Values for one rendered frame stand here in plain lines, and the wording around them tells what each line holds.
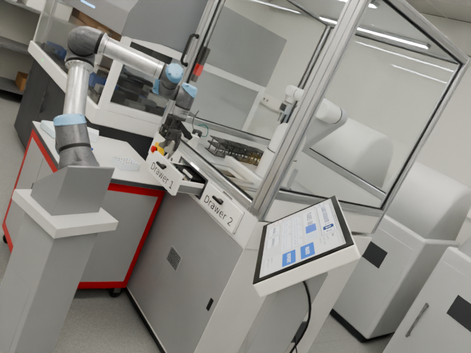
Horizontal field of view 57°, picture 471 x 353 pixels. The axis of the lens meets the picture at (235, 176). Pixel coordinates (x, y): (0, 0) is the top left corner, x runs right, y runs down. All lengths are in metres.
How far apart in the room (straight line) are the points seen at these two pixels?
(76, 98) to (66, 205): 0.48
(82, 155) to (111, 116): 1.20
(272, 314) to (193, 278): 0.72
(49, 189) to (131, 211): 0.76
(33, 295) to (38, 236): 0.22
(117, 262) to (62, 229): 0.94
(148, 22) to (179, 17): 0.20
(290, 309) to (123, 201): 1.13
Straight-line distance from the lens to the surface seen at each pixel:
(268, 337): 1.58
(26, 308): 1.87
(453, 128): 5.00
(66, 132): 1.71
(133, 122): 2.93
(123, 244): 2.46
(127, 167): 2.35
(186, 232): 2.23
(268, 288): 1.29
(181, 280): 2.25
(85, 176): 1.66
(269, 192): 1.83
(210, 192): 2.08
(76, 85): 1.96
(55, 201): 1.65
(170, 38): 2.87
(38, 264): 1.78
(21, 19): 6.08
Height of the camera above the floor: 1.52
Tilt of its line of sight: 14 degrees down
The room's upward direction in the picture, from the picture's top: 24 degrees clockwise
